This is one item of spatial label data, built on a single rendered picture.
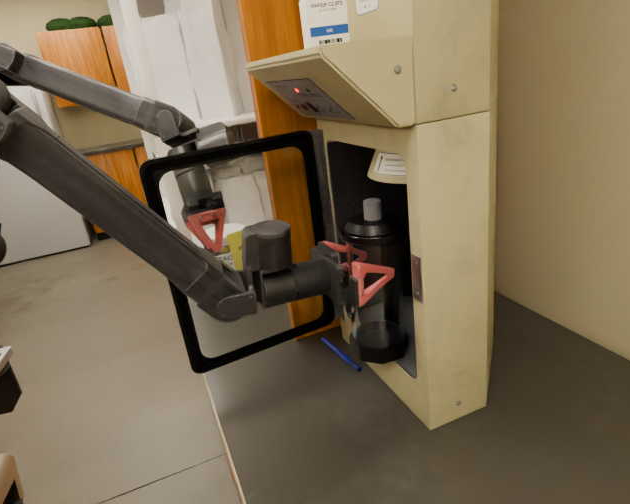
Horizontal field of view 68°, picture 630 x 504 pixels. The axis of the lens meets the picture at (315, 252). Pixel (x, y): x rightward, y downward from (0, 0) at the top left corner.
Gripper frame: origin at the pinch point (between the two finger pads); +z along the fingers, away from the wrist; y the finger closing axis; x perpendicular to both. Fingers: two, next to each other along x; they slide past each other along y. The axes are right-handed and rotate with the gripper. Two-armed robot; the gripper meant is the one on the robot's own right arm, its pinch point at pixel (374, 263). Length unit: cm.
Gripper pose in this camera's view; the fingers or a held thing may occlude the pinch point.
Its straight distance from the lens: 77.2
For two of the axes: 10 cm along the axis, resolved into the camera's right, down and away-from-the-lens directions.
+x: 0.7, 9.4, 3.5
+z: 9.2, -1.9, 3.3
